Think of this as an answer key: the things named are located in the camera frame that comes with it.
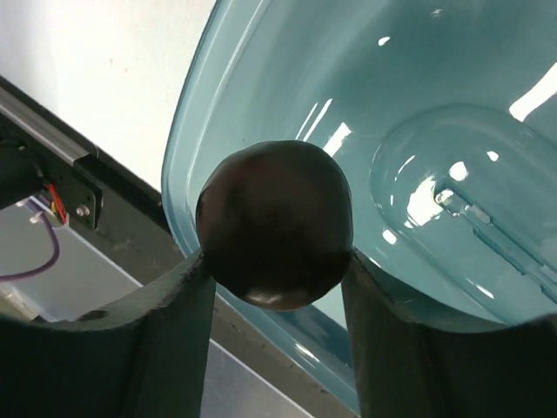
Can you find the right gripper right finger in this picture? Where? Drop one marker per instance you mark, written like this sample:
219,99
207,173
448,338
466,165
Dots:
416,357

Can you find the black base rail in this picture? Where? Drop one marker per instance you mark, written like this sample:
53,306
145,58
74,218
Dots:
120,216

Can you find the dark purple fake plum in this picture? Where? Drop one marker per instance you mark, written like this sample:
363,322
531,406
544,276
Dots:
274,222

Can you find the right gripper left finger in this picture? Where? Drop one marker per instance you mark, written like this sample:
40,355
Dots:
141,356

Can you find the teal plastic bin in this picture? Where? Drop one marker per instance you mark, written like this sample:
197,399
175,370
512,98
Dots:
441,115

